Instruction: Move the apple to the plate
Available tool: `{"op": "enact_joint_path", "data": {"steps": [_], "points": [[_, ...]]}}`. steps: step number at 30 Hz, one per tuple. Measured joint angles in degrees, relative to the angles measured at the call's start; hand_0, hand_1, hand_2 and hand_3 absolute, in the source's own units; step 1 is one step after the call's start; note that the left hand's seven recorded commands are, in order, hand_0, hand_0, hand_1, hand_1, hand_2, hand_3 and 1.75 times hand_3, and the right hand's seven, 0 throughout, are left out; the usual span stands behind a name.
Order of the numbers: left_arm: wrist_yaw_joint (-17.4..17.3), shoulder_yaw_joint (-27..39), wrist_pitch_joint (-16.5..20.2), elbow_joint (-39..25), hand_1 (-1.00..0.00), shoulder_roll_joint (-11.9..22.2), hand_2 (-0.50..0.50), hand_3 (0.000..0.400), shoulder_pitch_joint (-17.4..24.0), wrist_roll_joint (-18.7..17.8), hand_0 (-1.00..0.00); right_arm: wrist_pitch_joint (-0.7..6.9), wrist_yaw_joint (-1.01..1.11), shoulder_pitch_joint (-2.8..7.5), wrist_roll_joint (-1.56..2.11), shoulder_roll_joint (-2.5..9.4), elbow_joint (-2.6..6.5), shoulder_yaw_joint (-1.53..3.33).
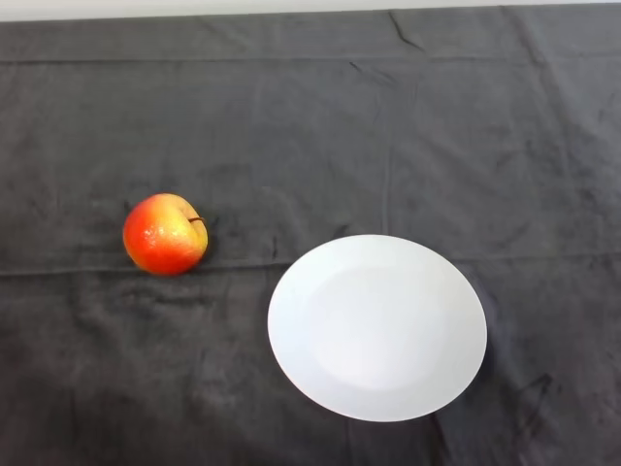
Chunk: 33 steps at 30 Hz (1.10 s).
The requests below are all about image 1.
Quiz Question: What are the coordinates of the red yellow apple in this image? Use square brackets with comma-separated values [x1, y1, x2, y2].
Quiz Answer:
[121, 192, 210, 277]

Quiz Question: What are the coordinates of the white round plate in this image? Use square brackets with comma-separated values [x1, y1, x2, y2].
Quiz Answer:
[267, 234, 488, 423]

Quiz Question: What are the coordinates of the black cloth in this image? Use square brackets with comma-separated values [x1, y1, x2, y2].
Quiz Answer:
[0, 3, 621, 466]

